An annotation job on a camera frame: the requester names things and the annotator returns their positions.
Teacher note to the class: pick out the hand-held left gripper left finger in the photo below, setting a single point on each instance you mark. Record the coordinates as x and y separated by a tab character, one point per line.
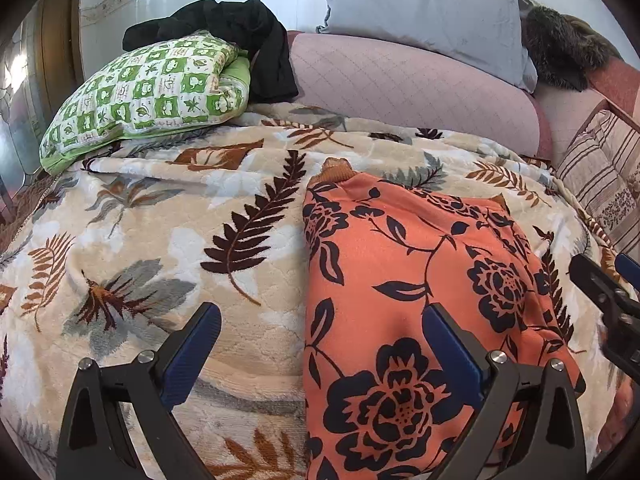
192	355

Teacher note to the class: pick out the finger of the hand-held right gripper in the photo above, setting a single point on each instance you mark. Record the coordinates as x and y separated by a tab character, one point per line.
592	277
629	266

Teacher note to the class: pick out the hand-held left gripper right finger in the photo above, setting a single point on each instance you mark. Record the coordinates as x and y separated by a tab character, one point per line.
450	355

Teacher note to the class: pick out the orange floral garment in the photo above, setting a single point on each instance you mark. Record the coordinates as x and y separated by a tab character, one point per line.
400	270

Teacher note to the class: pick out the person's right hand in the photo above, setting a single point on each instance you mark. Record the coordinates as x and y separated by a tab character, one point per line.
617	420

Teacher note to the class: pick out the brown striped cushion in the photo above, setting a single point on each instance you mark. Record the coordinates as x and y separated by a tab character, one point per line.
600	170

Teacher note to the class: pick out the beige leaf-print blanket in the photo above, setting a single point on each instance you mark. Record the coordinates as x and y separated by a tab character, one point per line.
150	220

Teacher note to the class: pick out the pink sofa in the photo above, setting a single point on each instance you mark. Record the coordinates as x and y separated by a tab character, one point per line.
565	110

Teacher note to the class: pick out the dark fur cushion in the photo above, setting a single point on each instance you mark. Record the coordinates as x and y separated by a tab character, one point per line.
565	45

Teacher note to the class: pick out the green checked pillow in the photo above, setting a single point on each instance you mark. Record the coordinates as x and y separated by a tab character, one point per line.
150	95

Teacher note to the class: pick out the pink quilted cushion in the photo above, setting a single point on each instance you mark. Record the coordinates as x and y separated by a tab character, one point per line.
400	85

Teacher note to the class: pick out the black garment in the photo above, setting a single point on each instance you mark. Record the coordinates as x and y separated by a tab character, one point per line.
265	50

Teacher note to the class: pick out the pale blue pillow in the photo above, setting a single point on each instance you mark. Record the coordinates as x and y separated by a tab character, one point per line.
425	5

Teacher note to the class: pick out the wooden door frame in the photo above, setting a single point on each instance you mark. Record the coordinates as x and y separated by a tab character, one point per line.
57	50

